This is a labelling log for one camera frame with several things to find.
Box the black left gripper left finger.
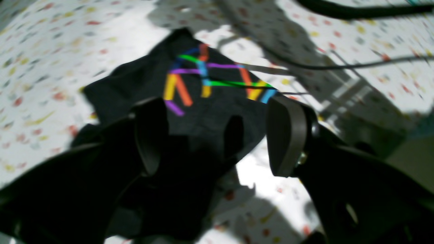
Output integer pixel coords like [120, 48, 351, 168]
[1, 98, 169, 244]

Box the dark grey T-shirt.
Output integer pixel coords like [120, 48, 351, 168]
[72, 29, 277, 241]

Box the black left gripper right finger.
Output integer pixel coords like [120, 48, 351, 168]
[266, 96, 433, 244]

